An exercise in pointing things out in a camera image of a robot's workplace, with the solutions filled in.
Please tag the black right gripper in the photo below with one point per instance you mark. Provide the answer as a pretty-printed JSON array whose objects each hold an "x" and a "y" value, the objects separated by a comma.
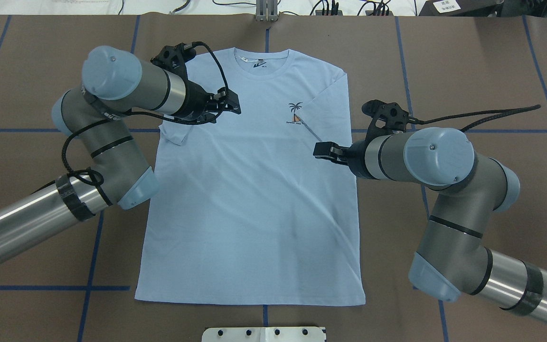
[{"x": 356, "y": 159}]

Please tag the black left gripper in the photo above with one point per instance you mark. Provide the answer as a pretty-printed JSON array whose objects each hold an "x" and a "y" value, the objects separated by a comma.
[{"x": 194, "y": 105}]

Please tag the light blue t-shirt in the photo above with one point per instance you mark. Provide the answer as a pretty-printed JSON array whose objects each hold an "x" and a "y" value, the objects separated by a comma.
[{"x": 245, "y": 214}]

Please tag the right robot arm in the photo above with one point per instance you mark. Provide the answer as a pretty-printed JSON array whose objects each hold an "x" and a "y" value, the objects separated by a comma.
[{"x": 451, "y": 259}]

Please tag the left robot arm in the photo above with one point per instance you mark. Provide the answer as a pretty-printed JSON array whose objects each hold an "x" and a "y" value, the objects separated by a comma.
[{"x": 104, "y": 166}]

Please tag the black power strip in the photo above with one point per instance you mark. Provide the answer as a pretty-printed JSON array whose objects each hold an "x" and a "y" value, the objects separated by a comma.
[
  {"x": 326, "y": 8},
  {"x": 380, "y": 8}
]

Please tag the black box with label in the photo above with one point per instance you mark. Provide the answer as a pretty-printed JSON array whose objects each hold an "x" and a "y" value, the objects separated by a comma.
[{"x": 461, "y": 8}]

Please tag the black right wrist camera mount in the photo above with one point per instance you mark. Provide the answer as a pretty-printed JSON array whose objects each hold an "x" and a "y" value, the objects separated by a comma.
[{"x": 387, "y": 119}]

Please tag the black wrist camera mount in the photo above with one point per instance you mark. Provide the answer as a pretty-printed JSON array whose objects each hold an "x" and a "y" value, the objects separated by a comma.
[
  {"x": 174, "y": 59},
  {"x": 387, "y": 119}
]

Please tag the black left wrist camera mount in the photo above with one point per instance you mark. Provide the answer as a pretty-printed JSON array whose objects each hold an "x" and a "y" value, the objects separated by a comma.
[{"x": 174, "y": 59}]

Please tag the grey aluminium frame post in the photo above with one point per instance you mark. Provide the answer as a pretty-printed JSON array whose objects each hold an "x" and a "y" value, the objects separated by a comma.
[{"x": 266, "y": 10}]

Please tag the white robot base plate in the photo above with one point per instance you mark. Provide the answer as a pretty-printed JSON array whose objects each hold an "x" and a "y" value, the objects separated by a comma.
[{"x": 265, "y": 334}]

